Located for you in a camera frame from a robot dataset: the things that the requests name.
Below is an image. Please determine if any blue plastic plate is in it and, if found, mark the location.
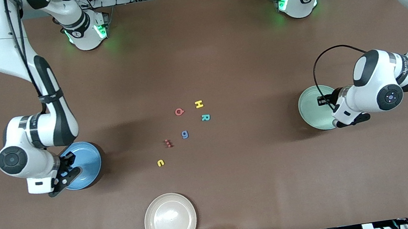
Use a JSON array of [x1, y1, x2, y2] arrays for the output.
[[56, 139, 105, 192]]

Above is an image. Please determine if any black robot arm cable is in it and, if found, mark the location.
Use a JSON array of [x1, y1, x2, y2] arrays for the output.
[[310, 41, 377, 115]]

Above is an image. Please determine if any light green plastic plate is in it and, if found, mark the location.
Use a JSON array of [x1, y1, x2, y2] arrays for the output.
[[295, 83, 344, 134]]

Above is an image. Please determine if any beige plastic plate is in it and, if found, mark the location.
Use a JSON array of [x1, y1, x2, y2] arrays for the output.
[[141, 190, 199, 229]]

